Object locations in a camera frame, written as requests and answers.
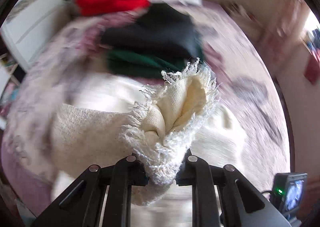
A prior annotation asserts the floral fleece bed blanket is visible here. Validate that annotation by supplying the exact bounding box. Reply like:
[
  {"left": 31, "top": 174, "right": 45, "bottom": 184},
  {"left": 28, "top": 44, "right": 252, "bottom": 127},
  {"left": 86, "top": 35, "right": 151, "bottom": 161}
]
[{"left": 1, "top": 4, "right": 290, "bottom": 223}]

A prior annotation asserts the cream fringed knit garment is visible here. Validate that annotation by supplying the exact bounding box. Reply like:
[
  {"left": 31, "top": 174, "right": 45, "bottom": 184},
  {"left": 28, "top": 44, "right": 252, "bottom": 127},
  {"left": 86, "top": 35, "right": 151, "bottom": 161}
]
[{"left": 50, "top": 62, "right": 247, "bottom": 206}]

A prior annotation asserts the black camera box green light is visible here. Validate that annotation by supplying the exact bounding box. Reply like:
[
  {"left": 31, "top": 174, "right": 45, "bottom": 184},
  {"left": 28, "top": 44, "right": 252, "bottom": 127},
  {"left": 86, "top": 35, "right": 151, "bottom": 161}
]
[{"left": 270, "top": 173, "right": 308, "bottom": 221}]

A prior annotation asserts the black leather jacket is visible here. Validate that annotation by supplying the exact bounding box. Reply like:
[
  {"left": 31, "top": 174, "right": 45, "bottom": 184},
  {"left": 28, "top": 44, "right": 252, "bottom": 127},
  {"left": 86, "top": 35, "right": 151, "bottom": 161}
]
[{"left": 100, "top": 3, "right": 204, "bottom": 62}]

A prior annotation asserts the dark green garment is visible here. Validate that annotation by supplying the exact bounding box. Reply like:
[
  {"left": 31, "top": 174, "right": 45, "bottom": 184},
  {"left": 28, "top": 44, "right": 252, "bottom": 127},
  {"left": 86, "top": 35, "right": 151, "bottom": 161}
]
[{"left": 106, "top": 50, "right": 196, "bottom": 79}]

